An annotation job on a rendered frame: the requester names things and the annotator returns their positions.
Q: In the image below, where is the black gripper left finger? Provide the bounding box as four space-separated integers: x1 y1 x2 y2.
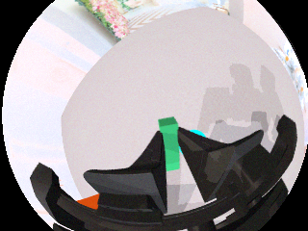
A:
84 131 168 215

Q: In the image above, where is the green rectangular post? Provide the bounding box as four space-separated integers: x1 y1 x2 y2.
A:
158 116 180 172

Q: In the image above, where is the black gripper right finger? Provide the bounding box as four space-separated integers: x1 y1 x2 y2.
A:
177 127 265 203

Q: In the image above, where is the cyan circle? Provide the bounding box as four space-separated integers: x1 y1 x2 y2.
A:
178 130 207 154

